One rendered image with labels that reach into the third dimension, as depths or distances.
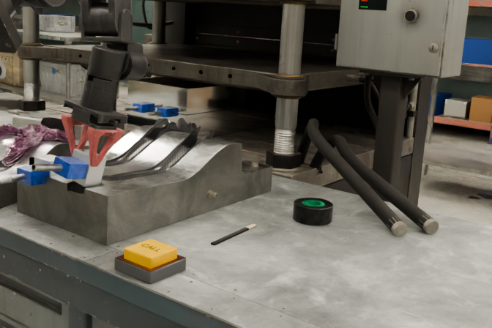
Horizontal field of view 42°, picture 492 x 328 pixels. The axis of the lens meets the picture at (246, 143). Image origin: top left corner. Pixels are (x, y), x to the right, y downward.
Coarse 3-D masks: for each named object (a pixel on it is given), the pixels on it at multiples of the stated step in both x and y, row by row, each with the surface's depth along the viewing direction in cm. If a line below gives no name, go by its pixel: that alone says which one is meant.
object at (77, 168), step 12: (72, 156) 114; (84, 156) 112; (36, 168) 105; (48, 168) 107; (60, 168) 109; (72, 168) 109; (84, 168) 111; (96, 168) 113; (84, 180) 112; (96, 180) 113
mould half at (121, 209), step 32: (160, 160) 132; (192, 160) 130; (224, 160) 133; (32, 192) 121; (64, 192) 115; (96, 192) 110; (128, 192) 112; (160, 192) 119; (192, 192) 126; (224, 192) 135; (256, 192) 144; (64, 224) 116; (96, 224) 111; (128, 224) 113; (160, 224) 120
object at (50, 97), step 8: (40, 32) 650; (48, 32) 659; (56, 32) 669; (80, 32) 694; (64, 40) 594; (72, 40) 597; (80, 40) 603; (0, 88) 695; (8, 88) 692; (16, 88) 696; (40, 88) 707; (40, 96) 647; (48, 96) 650; (56, 96) 652; (64, 96) 655; (80, 96) 660
